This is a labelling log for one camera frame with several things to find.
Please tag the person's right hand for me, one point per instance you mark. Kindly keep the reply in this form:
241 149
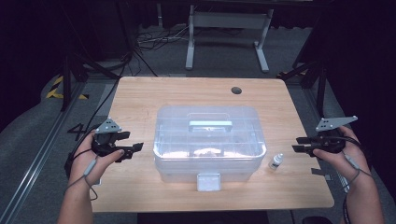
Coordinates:
345 161

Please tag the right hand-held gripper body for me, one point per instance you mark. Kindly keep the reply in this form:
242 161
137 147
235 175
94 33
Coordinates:
330 141

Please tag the clear plastic storage box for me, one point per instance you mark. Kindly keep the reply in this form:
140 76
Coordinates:
208 146

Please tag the yellow black hazard tape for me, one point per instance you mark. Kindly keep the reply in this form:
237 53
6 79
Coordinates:
53 90

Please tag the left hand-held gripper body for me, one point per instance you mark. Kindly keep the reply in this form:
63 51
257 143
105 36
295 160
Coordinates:
107 144

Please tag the black tripod stand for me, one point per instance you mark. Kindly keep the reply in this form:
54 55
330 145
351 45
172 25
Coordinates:
66 81

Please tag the white metal table frame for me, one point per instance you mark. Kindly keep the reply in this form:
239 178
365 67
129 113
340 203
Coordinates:
229 20

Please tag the small white dropper bottle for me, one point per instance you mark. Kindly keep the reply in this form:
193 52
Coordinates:
275 162

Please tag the black metal stand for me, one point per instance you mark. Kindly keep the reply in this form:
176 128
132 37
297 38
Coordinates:
320 84

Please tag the person's left hand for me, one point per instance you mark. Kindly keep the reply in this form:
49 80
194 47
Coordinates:
84 163

